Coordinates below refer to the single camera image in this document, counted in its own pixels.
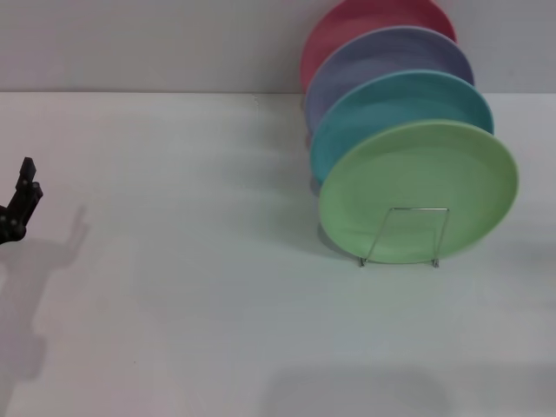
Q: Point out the purple plate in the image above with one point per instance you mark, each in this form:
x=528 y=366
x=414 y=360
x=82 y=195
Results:
x=382 y=56

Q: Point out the red pink plate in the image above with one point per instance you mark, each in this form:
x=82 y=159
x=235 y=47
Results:
x=347 y=21

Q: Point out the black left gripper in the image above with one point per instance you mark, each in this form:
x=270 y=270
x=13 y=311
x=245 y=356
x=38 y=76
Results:
x=11 y=226

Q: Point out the light green plate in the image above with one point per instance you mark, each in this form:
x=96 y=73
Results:
x=417 y=182

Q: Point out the teal blue plate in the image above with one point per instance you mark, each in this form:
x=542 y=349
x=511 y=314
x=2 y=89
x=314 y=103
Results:
x=391 y=104

